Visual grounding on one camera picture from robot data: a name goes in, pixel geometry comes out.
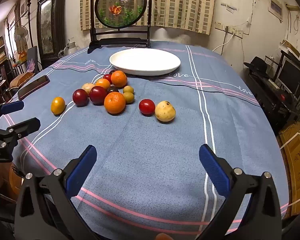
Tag black hat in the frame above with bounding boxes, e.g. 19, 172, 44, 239
244, 56, 270, 77

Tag white wall sockets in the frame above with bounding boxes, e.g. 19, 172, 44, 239
214, 21, 244, 37

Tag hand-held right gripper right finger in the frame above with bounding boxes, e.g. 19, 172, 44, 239
195, 144, 283, 240

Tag computer monitor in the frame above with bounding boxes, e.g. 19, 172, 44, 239
275, 55, 300, 93

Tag small yellow-orange fruit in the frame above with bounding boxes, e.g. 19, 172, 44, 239
51, 97, 66, 115

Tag white standing fan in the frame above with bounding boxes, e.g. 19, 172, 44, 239
14, 25, 29, 55

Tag white wall electrical box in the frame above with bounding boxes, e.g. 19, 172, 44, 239
269, 0, 283, 22

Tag dark framed landscape painting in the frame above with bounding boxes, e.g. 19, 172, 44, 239
36, 0, 68, 63

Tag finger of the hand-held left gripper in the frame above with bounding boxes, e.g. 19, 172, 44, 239
0, 117, 41, 148
0, 100, 25, 125

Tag dark red plum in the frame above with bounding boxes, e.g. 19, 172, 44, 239
89, 86, 108, 105
72, 89, 89, 107

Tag smartphone with red case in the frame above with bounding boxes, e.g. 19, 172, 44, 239
17, 75, 50, 100

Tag round goldfish screen black stand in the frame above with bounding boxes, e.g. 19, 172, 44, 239
87, 0, 153, 54

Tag checked beige curtain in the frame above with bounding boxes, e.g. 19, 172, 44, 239
79, 0, 217, 35

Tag yellow spotted pear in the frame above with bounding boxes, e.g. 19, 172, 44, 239
155, 100, 176, 123

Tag white oval plate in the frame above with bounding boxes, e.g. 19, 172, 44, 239
109, 48, 181, 76

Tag white power cable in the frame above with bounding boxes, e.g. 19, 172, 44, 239
212, 31, 234, 53

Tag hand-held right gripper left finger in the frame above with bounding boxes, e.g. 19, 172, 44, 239
14, 144, 100, 240

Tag orange mandarin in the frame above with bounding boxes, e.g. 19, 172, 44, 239
104, 92, 126, 114
95, 78, 111, 90
111, 70, 128, 88

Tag pale yellow round fruit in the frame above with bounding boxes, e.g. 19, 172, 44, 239
81, 83, 96, 94

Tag cardboard box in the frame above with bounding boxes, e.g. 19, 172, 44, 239
277, 121, 300, 217

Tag black desk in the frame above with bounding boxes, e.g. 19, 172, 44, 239
244, 62, 300, 130

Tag white kettle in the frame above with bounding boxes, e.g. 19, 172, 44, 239
58, 39, 78, 57

